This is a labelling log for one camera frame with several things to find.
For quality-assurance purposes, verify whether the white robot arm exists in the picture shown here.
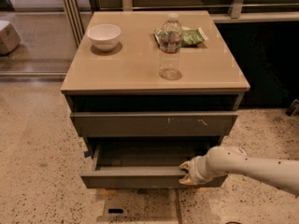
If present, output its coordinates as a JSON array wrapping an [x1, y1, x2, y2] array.
[[179, 147, 299, 196]]

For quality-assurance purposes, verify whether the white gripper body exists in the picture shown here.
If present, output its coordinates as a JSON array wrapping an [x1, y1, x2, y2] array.
[[188, 156, 227, 185]]

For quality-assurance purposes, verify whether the wooden board under cabinet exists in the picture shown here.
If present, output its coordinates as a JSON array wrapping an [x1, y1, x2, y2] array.
[[95, 188, 207, 200]]

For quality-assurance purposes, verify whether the grey drawer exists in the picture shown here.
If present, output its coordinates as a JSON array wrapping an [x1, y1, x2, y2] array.
[[70, 111, 237, 137], [79, 140, 228, 190]]

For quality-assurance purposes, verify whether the dark object at right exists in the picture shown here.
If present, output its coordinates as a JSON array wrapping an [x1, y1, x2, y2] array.
[[286, 99, 299, 116]]

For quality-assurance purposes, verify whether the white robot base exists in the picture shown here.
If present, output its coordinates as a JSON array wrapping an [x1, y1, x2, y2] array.
[[0, 21, 21, 55]]

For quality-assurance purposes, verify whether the grey top drawer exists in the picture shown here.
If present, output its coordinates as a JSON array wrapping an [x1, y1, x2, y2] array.
[[70, 111, 237, 137]]

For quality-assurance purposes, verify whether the white ceramic bowl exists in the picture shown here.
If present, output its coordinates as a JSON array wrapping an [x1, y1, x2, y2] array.
[[87, 24, 121, 51]]

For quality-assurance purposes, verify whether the green snack bag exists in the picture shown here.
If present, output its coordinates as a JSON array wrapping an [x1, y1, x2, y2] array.
[[153, 28, 208, 48]]

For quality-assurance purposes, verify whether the grey drawer cabinet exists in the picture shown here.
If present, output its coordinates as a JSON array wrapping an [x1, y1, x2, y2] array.
[[60, 10, 251, 147]]

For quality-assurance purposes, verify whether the clear plastic water bottle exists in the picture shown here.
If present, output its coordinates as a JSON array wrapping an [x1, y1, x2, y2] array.
[[159, 13, 182, 80]]

